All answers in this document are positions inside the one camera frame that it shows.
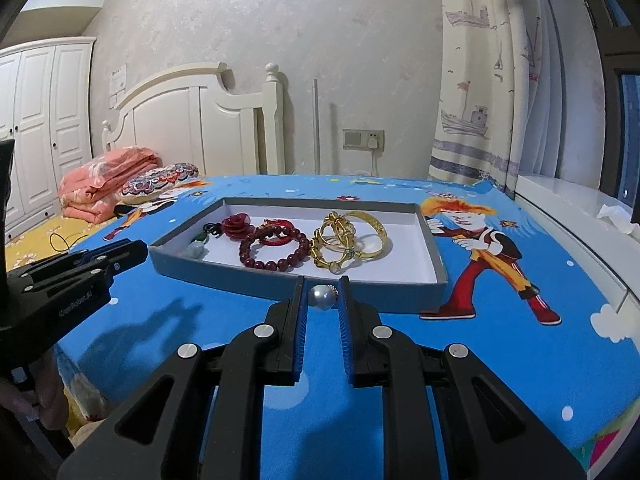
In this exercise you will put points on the yellow floral bedsheet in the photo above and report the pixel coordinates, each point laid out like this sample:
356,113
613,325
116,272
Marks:
55,235

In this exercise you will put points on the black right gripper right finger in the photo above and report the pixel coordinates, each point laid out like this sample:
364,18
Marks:
446,414

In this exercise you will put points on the white charger plug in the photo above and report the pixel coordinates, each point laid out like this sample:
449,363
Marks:
373,142

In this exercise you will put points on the person left hand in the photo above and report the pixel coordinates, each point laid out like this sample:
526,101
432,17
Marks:
46,402

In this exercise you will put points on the ship print curtain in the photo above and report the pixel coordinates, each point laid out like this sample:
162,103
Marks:
501,104

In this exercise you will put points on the large silver pearl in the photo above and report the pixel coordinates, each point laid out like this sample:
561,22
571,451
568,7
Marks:
322,297

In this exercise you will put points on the red rose brooch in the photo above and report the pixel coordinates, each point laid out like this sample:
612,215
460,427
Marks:
237,226

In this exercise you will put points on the white wall pipe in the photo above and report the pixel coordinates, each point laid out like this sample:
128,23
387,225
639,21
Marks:
316,126

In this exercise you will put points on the white wardrobe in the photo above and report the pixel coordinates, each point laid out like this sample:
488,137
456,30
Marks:
45,111

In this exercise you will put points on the wall socket panel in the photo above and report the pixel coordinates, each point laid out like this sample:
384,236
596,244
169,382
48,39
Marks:
357,139

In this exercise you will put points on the white window sill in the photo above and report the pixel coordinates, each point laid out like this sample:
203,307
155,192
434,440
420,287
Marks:
568,211

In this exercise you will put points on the white bed headboard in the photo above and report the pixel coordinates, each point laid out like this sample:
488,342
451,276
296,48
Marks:
187,114

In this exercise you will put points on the gold ring bangles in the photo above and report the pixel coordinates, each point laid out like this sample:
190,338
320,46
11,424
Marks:
337,232

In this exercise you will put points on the blue cartoon table cloth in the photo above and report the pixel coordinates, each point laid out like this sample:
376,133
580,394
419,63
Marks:
578,376

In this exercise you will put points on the grey jewelry tray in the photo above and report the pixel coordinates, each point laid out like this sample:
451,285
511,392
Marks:
409,279

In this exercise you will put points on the wide gold cuff bangle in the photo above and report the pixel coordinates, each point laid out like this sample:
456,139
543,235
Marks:
371,238

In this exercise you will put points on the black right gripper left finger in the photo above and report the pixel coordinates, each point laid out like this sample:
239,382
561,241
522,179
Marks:
199,415

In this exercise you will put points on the gold bamboo bangle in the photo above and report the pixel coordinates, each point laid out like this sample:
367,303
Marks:
334,252

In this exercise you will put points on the pink folded blanket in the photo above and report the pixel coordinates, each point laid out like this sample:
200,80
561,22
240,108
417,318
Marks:
90,192

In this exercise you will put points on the patterned pillow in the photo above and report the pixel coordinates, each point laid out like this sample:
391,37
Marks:
143,187

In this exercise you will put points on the dark window frame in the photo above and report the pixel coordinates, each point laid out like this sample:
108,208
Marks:
616,24

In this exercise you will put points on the white tissue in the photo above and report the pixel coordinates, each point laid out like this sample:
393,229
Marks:
618,217

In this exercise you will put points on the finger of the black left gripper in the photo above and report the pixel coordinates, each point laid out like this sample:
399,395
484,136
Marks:
128,260
67,263

